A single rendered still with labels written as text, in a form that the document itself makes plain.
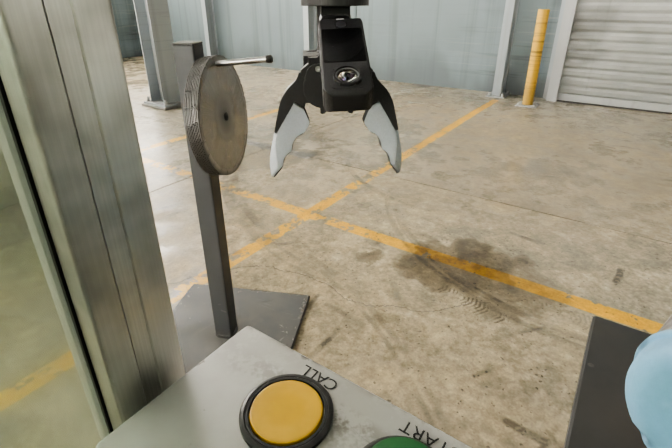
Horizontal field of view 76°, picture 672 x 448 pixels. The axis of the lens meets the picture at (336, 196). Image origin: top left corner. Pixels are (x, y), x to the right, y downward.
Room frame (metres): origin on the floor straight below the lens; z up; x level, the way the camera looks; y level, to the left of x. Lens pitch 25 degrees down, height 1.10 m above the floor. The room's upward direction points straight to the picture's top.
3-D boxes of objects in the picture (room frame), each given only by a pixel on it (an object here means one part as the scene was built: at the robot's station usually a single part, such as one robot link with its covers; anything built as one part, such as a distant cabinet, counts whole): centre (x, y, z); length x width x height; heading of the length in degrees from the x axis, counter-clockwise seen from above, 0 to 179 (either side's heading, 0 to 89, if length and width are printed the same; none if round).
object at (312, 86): (0.50, 0.00, 1.05); 0.09 x 0.08 x 0.12; 4
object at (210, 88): (1.20, 0.39, 0.50); 0.50 x 0.50 x 1.00; 81
